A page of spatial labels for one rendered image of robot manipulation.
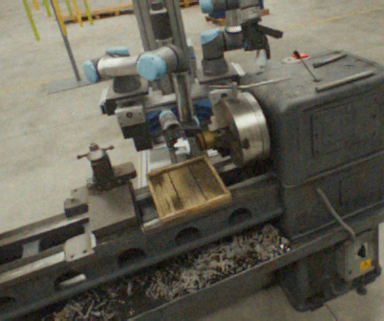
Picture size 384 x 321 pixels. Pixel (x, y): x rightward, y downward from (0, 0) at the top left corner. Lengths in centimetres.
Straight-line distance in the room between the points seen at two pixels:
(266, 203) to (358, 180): 46
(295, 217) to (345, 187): 27
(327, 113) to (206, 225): 70
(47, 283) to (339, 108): 133
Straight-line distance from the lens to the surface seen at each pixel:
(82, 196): 189
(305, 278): 219
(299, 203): 181
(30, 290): 178
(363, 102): 174
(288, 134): 157
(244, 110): 159
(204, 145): 165
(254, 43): 154
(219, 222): 174
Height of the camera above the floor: 190
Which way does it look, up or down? 27 degrees down
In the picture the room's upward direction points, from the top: 8 degrees counter-clockwise
